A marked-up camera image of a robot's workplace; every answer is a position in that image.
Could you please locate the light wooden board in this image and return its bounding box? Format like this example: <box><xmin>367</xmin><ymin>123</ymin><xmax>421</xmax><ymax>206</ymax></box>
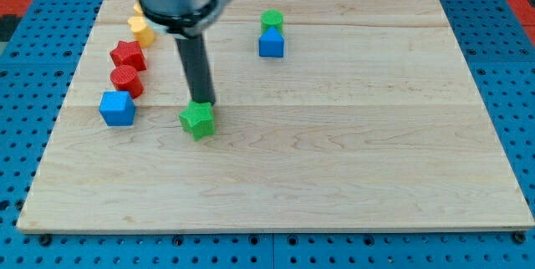
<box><xmin>17</xmin><ymin>0</ymin><xmax>534</xmax><ymax>235</ymax></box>

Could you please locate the green cylinder block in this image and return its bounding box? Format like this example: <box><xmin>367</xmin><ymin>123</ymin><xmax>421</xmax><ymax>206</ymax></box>
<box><xmin>260</xmin><ymin>9</ymin><xmax>284</xmax><ymax>34</ymax></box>

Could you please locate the yellow heart block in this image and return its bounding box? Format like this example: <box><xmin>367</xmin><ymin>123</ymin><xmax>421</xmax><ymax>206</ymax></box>
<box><xmin>127</xmin><ymin>16</ymin><xmax>155</xmax><ymax>48</ymax></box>

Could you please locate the red cylinder block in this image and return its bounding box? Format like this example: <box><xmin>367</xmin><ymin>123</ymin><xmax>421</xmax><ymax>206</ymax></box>
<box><xmin>110</xmin><ymin>65</ymin><xmax>144</xmax><ymax>99</ymax></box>

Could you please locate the blue triangle block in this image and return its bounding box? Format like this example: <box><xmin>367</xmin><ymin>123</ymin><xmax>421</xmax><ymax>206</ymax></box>
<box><xmin>258</xmin><ymin>27</ymin><xmax>285</xmax><ymax>58</ymax></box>

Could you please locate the blue cube block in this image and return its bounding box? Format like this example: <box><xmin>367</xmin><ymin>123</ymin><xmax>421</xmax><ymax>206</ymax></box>
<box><xmin>99</xmin><ymin>91</ymin><xmax>136</xmax><ymax>126</ymax></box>

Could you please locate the red star block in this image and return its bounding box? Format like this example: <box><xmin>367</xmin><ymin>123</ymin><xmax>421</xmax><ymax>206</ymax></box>
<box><xmin>110</xmin><ymin>41</ymin><xmax>147</xmax><ymax>71</ymax></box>

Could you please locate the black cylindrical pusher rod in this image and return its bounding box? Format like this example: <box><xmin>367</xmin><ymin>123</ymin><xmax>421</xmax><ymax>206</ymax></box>
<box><xmin>175</xmin><ymin>34</ymin><xmax>216</xmax><ymax>104</ymax></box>

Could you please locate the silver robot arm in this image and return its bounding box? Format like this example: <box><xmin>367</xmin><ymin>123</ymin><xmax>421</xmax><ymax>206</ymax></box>
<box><xmin>138</xmin><ymin>0</ymin><xmax>231</xmax><ymax>104</ymax></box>

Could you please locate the green star block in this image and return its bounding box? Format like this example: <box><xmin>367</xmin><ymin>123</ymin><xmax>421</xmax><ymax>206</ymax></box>
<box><xmin>179</xmin><ymin>101</ymin><xmax>216</xmax><ymax>141</ymax></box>

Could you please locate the yellow block behind arm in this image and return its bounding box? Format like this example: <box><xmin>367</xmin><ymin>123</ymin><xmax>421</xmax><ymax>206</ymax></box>
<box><xmin>133</xmin><ymin>2</ymin><xmax>144</xmax><ymax>17</ymax></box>

